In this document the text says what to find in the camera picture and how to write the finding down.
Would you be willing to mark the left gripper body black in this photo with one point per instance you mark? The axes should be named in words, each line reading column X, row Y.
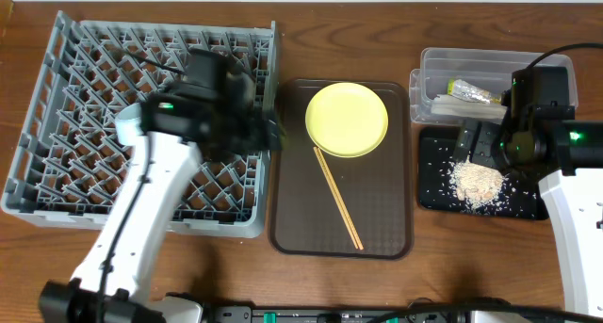
column 263, row 132

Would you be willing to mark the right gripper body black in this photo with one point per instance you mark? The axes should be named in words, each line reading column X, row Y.
column 489, row 147

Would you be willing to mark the green snack wrapper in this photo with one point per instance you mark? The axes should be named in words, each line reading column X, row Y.
column 462, row 90

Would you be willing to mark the light blue bowl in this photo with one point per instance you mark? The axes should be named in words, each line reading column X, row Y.
column 127, row 124

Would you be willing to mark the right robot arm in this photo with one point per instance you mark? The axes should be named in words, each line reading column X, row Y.
column 540, row 137

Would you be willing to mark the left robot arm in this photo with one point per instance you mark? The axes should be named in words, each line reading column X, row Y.
column 208, row 113

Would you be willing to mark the grey plastic dishwasher rack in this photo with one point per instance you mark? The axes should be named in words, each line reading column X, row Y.
column 68, row 163

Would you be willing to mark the food scraps pile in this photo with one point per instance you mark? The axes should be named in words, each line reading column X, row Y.
column 475, row 185

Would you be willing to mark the black tray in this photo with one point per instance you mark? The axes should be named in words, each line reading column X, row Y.
column 518, row 197

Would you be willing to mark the clear plastic bin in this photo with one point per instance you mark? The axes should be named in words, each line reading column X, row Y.
column 486, row 69

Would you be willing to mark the wooden chopstick left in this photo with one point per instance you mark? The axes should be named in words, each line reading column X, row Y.
column 335, row 200

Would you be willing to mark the yellow plate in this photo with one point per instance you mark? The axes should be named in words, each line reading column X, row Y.
column 346, row 120

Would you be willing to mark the brown serving tray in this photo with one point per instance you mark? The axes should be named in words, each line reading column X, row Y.
column 377, row 188

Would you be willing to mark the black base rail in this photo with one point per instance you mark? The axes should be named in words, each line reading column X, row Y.
column 330, row 313

